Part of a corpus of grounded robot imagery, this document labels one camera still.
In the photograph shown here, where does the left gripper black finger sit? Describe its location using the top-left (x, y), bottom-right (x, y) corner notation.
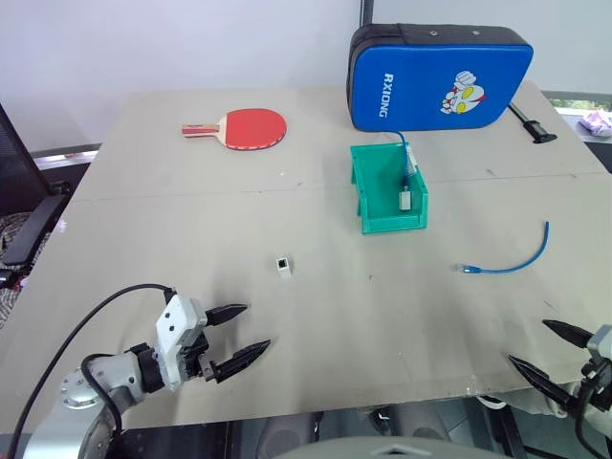
top-left (205, 303), bottom-right (250, 328)
top-left (211, 339), bottom-right (273, 385)

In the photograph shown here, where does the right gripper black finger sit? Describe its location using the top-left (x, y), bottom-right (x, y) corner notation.
top-left (543, 318), bottom-right (596, 349)
top-left (506, 353), bottom-right (578, 415)

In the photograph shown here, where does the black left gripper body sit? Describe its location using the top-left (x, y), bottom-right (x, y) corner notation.
top-left (179, 326), bottom-right (217, 383)

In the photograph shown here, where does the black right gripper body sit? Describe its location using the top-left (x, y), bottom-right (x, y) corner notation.
top-left (572, 359), bottom-right (612, 416)

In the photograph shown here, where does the red table tennis paddle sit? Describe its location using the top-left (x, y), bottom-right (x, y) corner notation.
top-left (181, 107), bottom-right (288, 152)

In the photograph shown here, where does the green plastic bin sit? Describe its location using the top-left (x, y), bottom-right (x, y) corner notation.
top-left (349, 142), bottom-right (430, 236)

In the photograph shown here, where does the purple crumpled wrapper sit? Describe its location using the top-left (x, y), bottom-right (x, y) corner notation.
top-left (577, 108), bottom-right (612, 140)

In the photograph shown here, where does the black office chair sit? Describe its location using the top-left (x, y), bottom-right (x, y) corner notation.
top-left (0, 99), bottom-right (73, 288)

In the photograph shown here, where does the blue RXIONG kick pad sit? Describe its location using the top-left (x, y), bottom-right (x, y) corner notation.
top-left (346, 22), bottom-right (536, 133)

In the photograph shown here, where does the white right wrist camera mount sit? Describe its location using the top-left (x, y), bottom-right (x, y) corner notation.
top-left (586, 323), bottom-right (612, 364)

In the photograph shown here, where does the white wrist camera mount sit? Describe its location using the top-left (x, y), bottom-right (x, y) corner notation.
top-left (586, 323), bottom-right (612, 364)
top-left (155, 295), bottom-right (209, 392)

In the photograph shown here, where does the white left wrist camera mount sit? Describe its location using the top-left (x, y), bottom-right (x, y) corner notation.
top-left (155, 295), bottom-right (209, 392)

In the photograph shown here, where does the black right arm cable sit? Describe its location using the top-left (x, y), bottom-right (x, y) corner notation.
top-left (573, 382), bottom-right (609, 459)

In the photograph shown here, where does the short blue Ethernet cable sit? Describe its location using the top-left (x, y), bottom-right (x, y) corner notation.
top-left (453, 220), bottom-right (551, 276)

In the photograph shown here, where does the black clamp handle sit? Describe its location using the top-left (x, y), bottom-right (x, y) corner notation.
top-left (508, 102), bottom-right (558, 145)

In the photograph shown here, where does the blue cable with adapter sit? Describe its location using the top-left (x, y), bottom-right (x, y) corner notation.
top-left (395, 131), bottom-right (416, 190)

